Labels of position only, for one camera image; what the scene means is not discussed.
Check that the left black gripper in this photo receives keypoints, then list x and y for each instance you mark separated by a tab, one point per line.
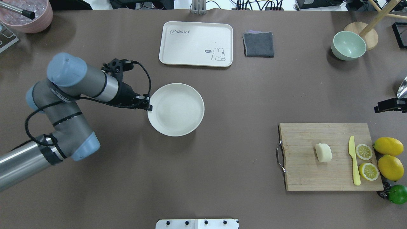
126	94

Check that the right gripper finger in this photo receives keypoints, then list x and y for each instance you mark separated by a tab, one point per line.
393	104

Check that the cream round plate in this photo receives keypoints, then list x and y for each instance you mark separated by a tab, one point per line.
178	109

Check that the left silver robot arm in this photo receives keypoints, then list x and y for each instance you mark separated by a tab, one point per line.
57	128

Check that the black metal tray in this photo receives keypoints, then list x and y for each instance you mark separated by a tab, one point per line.
400	32

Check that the white steamed bun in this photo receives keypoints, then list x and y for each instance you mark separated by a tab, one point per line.
323	152

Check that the cream rabbit tray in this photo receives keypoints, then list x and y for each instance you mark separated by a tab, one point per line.
196	44

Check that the metal ice scoop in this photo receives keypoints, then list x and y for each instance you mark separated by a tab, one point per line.
402	90

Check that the upper whole lemon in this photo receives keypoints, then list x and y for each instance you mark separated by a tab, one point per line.
388	146

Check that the whole lemon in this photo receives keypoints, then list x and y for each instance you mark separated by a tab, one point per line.
391	167
388	146

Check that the upper lemon half slice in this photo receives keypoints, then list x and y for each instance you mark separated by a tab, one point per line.
364	151

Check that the lemon half slice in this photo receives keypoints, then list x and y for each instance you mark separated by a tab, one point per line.
364	151
368	171

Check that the lower whole lemon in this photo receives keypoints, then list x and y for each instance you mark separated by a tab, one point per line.
391	167

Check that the lower lemon half slice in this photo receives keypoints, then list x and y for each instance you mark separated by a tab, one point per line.
368	171

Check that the mint green bowl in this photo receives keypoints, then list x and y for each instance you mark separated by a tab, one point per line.
348	46

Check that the wooden cup rack stand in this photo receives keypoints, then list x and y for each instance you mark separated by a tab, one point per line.
367	31

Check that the yellow plastic knife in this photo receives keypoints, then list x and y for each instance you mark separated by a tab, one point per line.
352	153

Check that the green lime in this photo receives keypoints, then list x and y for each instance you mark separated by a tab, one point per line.
398	194

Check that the wooden cutting board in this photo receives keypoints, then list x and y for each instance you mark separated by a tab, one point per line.
299	163

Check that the grey folded cloth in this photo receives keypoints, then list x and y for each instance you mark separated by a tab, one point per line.
258	44

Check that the pink ice bowl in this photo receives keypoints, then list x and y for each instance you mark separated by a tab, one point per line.
41	8

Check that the metal rack at corner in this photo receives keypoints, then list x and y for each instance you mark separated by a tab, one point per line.
7	38

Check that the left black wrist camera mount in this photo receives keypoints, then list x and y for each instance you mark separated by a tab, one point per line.
116	68

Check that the aluminium frame post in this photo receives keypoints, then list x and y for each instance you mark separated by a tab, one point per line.
198	7

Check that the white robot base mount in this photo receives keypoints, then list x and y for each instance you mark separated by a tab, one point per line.
197	224

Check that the black handled metal tool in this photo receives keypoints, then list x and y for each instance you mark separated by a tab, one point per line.
15	9

